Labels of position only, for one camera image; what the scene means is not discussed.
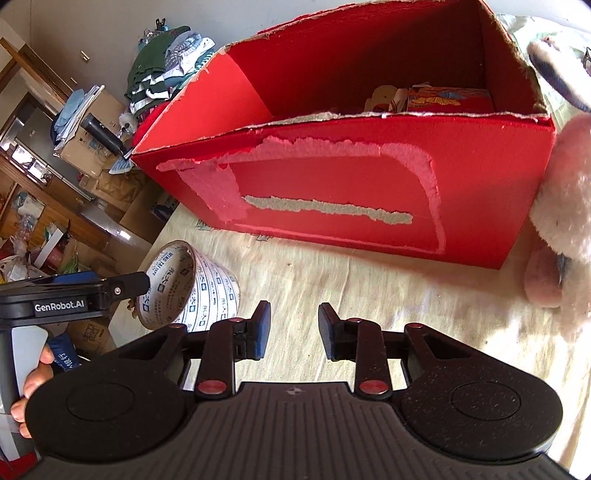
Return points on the red patterned packet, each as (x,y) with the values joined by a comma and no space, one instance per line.
(452,99)

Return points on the red cardboard box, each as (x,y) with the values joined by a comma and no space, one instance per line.
(323,184)

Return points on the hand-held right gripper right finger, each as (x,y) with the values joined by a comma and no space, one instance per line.
(328,330)

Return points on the brown cardboard box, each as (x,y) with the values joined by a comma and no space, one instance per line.
(124,198)

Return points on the black flashlight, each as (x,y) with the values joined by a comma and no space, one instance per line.
(101,134)

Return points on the cream printed blanket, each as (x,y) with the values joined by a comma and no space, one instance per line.
(392,295)

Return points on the red plush case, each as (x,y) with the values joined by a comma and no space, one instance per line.
(147,122)

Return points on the cardboard box with papers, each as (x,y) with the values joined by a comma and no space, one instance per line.
(78,138)

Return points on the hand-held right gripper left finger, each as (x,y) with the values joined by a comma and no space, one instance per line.
(263,330)

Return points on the printed tape roll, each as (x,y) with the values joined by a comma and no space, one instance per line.
(207,286)

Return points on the green bedsheet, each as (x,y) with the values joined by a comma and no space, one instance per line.
(531,27)

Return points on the pile of assorted clutter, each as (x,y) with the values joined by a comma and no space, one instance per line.
(37,249)

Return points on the person's left hand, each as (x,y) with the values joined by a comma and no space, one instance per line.
(41,367)

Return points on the blue bag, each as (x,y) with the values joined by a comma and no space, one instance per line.
(64,353)

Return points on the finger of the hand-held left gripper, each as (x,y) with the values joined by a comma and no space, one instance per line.
(127,286)

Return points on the pile of folded clothes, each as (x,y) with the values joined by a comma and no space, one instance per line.
(157,60)

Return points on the blue checkered cloth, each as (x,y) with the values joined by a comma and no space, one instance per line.
(121,165)

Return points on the blue holder with clips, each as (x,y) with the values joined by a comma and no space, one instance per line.
(154,32)

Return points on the white plush rabbit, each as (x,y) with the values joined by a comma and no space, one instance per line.
(568,184)

